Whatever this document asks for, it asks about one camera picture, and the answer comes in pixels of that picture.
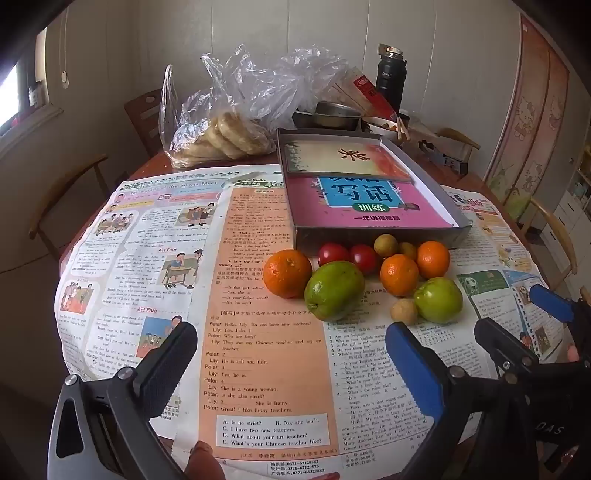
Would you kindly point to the pink workbook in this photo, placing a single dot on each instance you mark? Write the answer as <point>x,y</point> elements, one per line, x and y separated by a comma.
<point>304,207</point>

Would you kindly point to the clear packet with red label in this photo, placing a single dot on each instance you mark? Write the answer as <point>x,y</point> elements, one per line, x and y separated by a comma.
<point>369,92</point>

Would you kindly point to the steel bowl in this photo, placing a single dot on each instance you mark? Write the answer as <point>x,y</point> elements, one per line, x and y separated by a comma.
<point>337,115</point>

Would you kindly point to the wooden chopstick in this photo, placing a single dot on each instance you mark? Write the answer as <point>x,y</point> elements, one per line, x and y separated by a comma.
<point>406,129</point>
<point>400,128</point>

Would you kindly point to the colourful student newspaper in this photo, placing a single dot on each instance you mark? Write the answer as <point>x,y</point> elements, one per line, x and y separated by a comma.
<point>369,369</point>

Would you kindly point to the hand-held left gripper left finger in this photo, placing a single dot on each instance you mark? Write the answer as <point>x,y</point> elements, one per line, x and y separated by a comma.
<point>162,369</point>

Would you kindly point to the person's left hand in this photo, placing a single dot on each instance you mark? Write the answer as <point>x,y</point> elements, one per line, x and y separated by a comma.
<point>203,464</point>

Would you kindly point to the white bowl with food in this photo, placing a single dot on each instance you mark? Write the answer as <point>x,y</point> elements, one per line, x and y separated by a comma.
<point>378,127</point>

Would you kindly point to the white shelf unit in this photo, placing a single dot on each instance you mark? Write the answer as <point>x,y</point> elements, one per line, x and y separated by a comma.
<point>570,207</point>

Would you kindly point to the yellow orange book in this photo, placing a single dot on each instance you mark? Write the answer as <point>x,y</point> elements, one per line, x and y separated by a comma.
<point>323,157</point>

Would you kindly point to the pink cartoon printed door panel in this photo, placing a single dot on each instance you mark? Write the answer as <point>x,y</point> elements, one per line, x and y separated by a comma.
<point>531,115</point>

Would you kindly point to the grey cardboard box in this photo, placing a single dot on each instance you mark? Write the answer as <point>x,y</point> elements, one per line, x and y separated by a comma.
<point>314,237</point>

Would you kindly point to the large oval green fruit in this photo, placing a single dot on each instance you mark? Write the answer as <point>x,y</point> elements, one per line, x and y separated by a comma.
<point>332,290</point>

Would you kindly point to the stack of flatbreads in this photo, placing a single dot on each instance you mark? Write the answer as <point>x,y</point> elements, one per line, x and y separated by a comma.
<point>231,136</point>

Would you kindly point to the round green fruit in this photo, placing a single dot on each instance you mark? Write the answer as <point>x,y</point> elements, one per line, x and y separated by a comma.
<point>437,300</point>

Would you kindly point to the crumpled clear plastic bag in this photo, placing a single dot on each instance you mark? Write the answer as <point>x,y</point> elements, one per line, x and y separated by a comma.
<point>295,78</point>

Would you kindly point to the plastic bag with flatbreads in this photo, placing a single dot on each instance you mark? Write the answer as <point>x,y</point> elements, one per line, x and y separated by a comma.
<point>194,115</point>

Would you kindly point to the window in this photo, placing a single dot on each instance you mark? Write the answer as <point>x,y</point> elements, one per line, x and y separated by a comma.
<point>9,92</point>

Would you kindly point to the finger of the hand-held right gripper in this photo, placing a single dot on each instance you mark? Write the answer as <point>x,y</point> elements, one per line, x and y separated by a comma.
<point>549,303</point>
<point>504,342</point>

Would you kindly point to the small orange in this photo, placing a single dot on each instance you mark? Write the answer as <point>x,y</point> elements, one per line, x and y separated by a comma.
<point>434,258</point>

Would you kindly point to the white picture newspaper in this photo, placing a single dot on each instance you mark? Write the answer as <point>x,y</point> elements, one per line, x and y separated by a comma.
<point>138,258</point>

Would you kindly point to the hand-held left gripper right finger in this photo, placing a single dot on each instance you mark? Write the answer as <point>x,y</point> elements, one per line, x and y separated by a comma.
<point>412,367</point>

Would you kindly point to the large orange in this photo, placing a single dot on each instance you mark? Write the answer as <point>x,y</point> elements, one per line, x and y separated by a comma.
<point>287,273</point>

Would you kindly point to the wooden armchair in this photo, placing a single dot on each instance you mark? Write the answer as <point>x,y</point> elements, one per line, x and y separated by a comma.
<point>549,217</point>
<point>64,194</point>
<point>457,138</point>

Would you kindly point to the orange newspaper sheet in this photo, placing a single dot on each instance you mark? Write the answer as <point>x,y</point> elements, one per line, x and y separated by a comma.
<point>258,350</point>

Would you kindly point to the medium orange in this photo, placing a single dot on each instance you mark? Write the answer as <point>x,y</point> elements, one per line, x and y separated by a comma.
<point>399,275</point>

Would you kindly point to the dark wooden chair back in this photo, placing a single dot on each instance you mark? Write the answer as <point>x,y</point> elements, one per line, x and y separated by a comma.
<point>143,120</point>

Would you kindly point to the black thermos flask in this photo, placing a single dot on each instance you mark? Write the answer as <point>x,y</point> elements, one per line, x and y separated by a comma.
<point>390,78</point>

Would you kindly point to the red cherry tomato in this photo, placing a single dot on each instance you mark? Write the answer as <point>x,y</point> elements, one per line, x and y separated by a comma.
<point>364,258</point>
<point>332,254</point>

